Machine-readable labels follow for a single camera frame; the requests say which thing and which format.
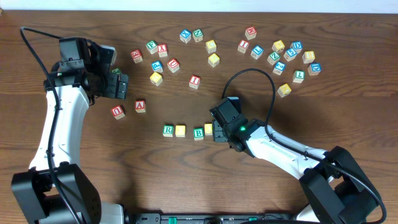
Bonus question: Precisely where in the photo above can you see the red U block upper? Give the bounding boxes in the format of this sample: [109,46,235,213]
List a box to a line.
[167,58,180,73]

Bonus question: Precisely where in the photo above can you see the green F block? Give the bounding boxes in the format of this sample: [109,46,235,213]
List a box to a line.
[146,40,158,55]

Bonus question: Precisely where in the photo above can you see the red i block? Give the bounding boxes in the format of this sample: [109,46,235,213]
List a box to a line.
[189,75,201,89]
[238,40,249,54]

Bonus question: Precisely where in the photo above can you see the green R block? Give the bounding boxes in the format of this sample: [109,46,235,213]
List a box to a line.
[162,124,174,138]

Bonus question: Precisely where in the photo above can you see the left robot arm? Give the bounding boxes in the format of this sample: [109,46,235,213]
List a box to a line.
[11,37,129,223]

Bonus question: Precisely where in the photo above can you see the red A block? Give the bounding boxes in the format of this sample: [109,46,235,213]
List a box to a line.
[134,100,146,113]

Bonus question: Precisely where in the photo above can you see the blue D block right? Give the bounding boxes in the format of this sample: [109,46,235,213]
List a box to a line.
[308,63,322,76]

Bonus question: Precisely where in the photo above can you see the blue X block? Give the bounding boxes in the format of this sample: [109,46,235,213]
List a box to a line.
[179,29,192,44]

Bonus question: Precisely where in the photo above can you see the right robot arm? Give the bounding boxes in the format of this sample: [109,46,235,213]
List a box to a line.
[210,97,381,223]

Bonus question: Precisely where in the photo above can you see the green Z block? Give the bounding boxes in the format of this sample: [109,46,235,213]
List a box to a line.
[267,52,280,65]

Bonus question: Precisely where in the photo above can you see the yellow block mid centre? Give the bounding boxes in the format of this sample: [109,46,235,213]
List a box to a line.
[208,53,220,67]

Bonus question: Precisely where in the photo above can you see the green J block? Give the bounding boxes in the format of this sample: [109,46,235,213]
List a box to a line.
[111,68,122,75]

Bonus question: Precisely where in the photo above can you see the blue D block upper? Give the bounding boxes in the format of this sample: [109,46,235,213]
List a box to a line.
[290,41,303,54]

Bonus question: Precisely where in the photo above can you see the red G block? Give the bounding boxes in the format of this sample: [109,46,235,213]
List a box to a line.
[131,50,143,63]

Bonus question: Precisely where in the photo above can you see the black mounting rail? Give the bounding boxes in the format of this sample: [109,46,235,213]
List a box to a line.
[124,211,298,224]

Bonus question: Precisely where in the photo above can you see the red U block lower left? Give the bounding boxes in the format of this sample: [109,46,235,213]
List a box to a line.
[111,105,125,119]

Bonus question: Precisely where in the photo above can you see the red u block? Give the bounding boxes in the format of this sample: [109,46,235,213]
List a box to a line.
[167,58,180,73]
[111,105,125,119]

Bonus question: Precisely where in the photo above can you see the blue d block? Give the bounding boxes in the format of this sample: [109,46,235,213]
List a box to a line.
[308,63,322,76]
[290,41,303,54]

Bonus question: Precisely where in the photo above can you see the yellow K side block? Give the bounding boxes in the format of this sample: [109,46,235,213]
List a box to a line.
[204,123,213,136]

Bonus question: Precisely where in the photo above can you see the red H block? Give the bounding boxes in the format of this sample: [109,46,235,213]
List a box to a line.
[245,26,257,40]

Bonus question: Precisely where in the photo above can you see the yellow block ball side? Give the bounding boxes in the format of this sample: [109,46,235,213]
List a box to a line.
[272,40,285,54]

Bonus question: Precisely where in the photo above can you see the red I block right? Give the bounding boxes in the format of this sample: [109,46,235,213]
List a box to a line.
[238,40,249,54]

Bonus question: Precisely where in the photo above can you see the green B block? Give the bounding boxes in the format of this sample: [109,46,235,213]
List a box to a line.
[193,128,205,141]

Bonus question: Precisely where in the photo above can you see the yellow block upper centre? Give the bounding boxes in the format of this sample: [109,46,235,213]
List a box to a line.
[205,40,217,54]

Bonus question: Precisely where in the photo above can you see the red I block centre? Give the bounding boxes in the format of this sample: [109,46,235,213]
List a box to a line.
[189,75,201,89]

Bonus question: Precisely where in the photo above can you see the yellow O block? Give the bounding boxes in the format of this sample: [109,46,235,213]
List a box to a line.
[175,125,186,138]

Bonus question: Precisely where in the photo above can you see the yellow block far right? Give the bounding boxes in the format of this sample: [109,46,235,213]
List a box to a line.
[302,51,315,64]

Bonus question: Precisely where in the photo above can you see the blue L block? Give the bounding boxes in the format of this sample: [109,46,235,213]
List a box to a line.
[251,45,264,60]

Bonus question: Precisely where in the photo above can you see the red Y block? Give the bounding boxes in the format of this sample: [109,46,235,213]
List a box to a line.
[157,44,168,57]

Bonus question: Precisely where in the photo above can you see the yellow G block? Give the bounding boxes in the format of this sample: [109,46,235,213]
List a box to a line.
[150,72,163,86]

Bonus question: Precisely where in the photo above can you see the green L block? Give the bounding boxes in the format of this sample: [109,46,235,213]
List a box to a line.
[292,70,305,83]

